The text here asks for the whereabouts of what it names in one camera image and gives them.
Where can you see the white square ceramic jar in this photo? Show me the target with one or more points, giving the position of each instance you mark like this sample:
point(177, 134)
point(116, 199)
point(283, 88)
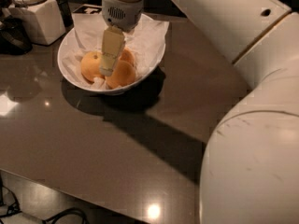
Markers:
point(42, 19)

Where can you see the black round object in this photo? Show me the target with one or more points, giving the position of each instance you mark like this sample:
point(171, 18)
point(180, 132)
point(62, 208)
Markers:
point(13, 37)

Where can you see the left orange with stem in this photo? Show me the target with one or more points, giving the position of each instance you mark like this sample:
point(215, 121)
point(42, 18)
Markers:
point(90, 65)

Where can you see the white paper napkin liner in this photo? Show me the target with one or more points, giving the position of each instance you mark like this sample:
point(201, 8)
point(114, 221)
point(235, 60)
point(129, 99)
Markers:
point(149, 38)

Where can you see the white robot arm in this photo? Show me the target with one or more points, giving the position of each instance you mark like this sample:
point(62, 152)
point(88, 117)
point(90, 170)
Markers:
point(249, 171)

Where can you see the black and white marker card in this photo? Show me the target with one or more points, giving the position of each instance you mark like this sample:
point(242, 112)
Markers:
point(88, 9)

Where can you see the white ceramic bowl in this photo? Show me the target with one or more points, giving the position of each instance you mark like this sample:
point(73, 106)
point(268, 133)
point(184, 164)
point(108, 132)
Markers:
point(72, 78)

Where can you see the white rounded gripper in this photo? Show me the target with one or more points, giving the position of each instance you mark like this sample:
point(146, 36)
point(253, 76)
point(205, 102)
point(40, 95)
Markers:
point(124, 13)

